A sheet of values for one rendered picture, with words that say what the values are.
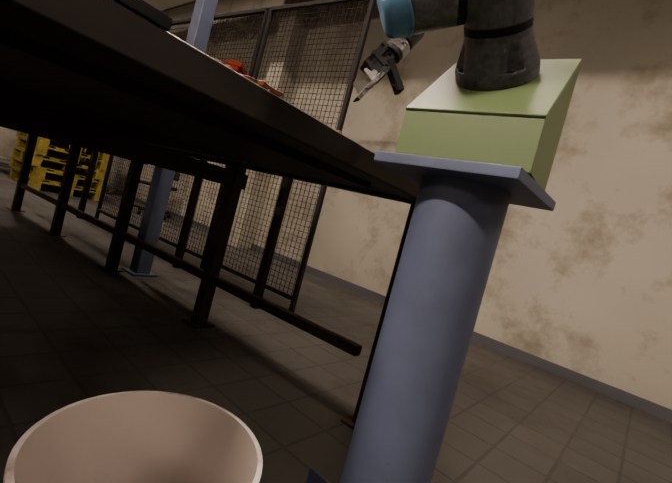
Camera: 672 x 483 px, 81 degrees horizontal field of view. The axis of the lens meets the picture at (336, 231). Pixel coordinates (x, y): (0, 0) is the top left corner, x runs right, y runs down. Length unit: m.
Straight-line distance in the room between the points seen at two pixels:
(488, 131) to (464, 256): 0.22
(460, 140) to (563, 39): 3.40
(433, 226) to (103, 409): 0.61
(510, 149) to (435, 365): 0.39
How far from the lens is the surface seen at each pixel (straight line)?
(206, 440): 0.77
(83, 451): 0.78
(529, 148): 0.69
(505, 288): 3.59
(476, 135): 0.72
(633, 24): 4.03
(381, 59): 1.43
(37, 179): 7.04
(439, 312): 0.73
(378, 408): 0.80
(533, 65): 0.83
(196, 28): 3.07
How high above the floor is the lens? 0.73
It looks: 2 degrees down
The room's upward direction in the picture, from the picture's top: 15 degrees clockwise
